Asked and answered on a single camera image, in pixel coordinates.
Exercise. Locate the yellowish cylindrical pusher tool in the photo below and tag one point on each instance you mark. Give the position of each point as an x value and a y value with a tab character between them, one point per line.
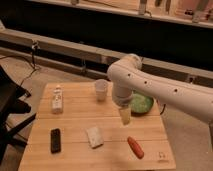
125	114

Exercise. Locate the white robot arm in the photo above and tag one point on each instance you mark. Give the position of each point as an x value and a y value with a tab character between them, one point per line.
127	76

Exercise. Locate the green bowl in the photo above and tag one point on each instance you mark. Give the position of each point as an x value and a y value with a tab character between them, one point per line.
141	104

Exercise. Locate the orange carrot toy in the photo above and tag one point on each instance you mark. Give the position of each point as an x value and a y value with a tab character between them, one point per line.
135	147

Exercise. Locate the translucent plastic cup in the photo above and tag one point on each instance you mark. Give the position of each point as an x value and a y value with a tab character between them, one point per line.
101	89

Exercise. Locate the small white bottle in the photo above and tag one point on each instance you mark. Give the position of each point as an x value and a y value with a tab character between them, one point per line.
57	100

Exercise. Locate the black remote control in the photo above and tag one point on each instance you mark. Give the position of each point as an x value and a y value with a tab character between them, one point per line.
55	141

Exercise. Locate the black chair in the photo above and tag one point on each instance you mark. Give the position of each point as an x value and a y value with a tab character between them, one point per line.
10	93

